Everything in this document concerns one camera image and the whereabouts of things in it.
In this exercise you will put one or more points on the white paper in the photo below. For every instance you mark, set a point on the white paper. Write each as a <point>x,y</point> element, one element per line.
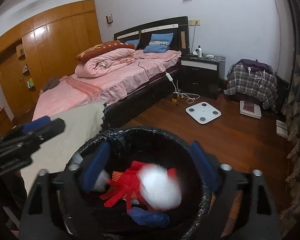
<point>160,191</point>

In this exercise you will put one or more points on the blue plastic bag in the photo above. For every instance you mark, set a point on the blue plastic bag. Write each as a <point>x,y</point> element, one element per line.
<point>148,218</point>

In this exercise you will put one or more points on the black trash bin with liner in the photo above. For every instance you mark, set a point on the black trash bin with liner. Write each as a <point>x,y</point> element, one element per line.
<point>88,218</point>

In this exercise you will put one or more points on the pink folded quilt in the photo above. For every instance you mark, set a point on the pink folded quilt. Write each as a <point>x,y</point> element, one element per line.
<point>106,63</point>

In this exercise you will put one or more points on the white lotion bottle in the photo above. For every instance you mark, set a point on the white lotion bottle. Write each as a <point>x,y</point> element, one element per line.
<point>199,51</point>

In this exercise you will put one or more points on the white charger cable floor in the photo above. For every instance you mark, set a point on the white charger cable floor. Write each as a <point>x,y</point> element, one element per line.
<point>179,93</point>

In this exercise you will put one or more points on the blue pillow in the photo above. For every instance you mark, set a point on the blue pillow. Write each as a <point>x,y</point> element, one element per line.
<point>135,43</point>
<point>159,43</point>

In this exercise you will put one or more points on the orange foam net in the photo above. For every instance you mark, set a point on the orange foam net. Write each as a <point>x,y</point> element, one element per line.
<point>126,184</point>

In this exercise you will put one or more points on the pink sheeted bed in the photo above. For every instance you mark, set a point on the pink sheeted bed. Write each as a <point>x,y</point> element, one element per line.
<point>125,93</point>

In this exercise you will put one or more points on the wooden wardrobe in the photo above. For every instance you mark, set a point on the wooden wardrobe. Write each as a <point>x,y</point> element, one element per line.
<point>42,47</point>

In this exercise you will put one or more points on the white bathroom scale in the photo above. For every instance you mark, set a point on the white bathroom scale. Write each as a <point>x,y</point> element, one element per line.
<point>203,112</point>

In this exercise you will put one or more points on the black bed headboard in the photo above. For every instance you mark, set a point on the black bed headboard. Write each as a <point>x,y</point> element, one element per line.
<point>178,26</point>

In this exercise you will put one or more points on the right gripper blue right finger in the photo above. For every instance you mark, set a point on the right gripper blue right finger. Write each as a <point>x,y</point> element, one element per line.
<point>205,166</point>

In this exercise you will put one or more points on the wooden sideboard cabinet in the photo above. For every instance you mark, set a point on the wooden sideboard cabinet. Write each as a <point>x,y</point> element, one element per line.
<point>5,123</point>

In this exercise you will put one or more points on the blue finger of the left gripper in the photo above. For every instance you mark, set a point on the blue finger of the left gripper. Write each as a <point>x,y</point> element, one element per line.
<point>50,130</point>
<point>36,124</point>

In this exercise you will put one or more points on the wall power outlet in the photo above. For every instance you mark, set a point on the wall power outlet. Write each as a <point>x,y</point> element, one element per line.
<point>194,22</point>

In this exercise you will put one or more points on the plaid cloth covered chair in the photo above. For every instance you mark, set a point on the plaid cloth covered chair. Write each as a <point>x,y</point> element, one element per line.
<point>259,84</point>

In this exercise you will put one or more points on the black white nightstand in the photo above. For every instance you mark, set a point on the black white nightstand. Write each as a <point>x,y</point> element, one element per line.
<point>201,76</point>

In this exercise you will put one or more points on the floral curtain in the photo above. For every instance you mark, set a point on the floral curtain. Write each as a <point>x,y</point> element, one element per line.
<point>291,110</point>

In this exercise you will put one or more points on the brown folded blanket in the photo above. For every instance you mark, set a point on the brown folded blanket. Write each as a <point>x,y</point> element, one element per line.
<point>103,48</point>

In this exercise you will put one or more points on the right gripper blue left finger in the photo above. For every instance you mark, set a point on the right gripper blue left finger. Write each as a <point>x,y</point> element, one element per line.
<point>93,176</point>

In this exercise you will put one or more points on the red glove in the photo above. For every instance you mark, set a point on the red glove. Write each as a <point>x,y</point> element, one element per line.
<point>137,165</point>
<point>110,198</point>

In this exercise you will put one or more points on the white book box on floor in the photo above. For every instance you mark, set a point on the white book box on floor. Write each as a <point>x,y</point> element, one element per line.
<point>250,109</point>

